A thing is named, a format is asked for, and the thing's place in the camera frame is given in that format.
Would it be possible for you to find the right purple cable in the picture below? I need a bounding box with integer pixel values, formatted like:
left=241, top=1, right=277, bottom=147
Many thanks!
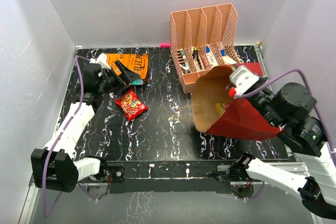
left=240, top=69, right=336, bottom=154

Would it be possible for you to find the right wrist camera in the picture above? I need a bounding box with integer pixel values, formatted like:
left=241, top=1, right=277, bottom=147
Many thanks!
left=228, top=64, right=260, bottom=99

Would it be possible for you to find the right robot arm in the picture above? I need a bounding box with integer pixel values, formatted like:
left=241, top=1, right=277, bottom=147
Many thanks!
left=230, top=82, right=335, bottom=220

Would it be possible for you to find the white blue box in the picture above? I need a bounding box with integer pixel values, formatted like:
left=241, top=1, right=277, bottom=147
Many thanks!
left=206, top=44, right=219, bottom=68

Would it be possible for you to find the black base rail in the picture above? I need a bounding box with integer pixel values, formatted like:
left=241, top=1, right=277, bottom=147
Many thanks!
left=78, top=159, right=263, bottom=196

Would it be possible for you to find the orange gummy burger packet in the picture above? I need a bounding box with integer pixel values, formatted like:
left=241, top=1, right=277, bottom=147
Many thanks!
left=215, top=103, right=229, bottom=118

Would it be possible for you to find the peach plastic file organizer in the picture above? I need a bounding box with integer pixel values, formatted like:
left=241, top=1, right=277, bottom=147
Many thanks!
left=170, top=3, right=240, bottom=93

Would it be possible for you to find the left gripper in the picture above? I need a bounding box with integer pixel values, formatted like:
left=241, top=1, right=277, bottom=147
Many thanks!
left=97, top=61, right=140, bottom=94

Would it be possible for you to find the yellow snack pouch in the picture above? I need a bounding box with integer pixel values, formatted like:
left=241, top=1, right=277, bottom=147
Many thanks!
left=107, top=53, right=149, bottom=79

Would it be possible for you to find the teal snack bag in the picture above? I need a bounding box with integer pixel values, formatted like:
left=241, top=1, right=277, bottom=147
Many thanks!
left=130, top=79, right=144, bottom=86

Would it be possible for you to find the black yellow marker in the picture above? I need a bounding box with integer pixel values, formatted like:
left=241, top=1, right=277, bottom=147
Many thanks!
left=192, top=46, right=201, bottom=71

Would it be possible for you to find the pink marker on wall edge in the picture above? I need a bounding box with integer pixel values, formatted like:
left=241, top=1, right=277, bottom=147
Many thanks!
left=160, top=43, right=171, bottom=48

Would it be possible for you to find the red brown paper bag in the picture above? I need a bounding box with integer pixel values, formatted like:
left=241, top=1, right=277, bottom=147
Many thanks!
left=191, top=65, right=280, bottom=141

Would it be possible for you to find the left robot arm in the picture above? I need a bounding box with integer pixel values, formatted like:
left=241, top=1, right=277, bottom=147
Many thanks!
left=31, top=60, right=141, bottom=193

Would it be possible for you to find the red cookie snack packet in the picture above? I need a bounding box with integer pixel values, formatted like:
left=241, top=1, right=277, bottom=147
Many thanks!
left=115, top=89, right=148, bottom=121

